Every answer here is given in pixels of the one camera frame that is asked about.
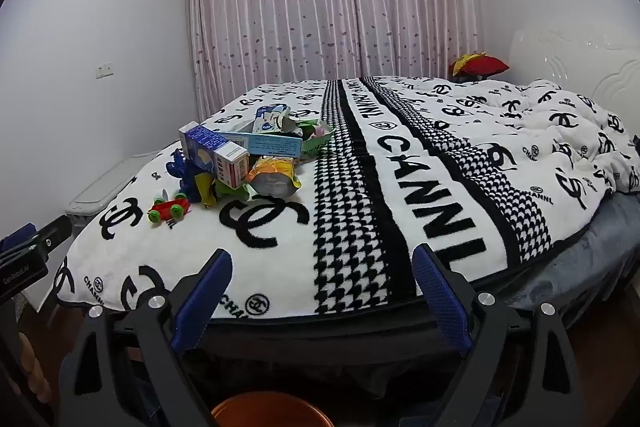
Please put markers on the black and white printed blanket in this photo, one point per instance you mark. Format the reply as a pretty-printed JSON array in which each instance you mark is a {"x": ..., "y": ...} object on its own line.
[{"x": 390, "y": 187}]

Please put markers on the blue plastic toy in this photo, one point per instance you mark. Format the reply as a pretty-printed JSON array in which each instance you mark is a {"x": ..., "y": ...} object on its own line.
[{"x": 176, "y": 168}]

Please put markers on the green and yellow wrapper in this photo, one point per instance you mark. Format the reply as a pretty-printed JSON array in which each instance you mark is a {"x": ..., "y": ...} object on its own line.
[{"x": 205, "y": 187}]

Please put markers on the white plastic storage box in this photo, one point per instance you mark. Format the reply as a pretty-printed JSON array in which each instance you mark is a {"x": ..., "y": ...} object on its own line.
[{"x": 102, "y": 192}]

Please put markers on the green paper packet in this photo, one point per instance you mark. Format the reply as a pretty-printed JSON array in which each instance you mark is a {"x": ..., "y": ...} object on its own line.
[{"x": 317, "y": 138}]

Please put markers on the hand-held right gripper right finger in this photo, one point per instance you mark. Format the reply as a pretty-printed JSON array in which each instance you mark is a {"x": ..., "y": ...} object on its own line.
[{"x": 440, "y": 297}]

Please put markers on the white wall socket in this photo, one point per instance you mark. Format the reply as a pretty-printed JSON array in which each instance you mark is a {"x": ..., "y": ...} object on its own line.
[{"x": 105, "y": 72}]

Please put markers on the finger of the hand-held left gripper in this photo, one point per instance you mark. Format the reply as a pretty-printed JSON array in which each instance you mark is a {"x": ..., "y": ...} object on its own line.
[{"x": 50, "y": 231}]

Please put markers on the person's left hand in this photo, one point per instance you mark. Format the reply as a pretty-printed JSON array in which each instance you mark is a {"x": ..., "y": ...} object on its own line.
[{"x": 37, "y": 372}]

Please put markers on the striped green medicine box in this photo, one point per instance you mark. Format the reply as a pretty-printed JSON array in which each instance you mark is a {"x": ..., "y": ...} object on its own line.
[{"x": 272, "y": 146}]

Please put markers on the blue and white carton box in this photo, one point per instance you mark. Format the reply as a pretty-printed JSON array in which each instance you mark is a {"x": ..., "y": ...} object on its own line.
[{"x": 197, "y": 147}]

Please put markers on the red and green toy car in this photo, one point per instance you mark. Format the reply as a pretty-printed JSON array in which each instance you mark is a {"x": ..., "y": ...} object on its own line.
[{"x": 170, "y": 208}]

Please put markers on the small white and pink box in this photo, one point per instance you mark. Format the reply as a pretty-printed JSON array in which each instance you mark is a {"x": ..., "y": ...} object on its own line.
[{"x": 232, "y": 169}]

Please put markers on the white glossy headboard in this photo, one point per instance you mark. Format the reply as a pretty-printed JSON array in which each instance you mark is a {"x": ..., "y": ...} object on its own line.
[{"x": 565, "y": 52}]

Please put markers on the blue and white milk carton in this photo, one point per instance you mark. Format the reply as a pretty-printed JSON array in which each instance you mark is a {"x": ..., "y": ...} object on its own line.
[{"x": 267, "y": 122}]

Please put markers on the yellow snack bag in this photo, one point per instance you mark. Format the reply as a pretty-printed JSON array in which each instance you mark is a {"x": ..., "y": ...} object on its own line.
[{"x": 272, "y": 174}]

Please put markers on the orange plastic bin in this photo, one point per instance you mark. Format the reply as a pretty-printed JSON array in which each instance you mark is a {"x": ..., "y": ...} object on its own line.
[{"x": 272, "y": 412}]

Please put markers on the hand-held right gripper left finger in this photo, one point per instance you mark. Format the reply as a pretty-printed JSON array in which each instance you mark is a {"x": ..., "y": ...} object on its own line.
[{"x": 200, "y": 302}]

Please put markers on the dark bed base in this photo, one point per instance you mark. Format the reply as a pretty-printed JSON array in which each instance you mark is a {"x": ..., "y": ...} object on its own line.
[{"x": 325, "y": 337}]

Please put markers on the grey bed sheet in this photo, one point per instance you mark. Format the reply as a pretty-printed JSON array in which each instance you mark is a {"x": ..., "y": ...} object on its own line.
[{"x": 590, "y": 247}]

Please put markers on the red and yellow cushion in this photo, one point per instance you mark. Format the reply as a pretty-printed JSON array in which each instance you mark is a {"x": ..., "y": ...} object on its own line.
[{"x": 482, "y": 66}]

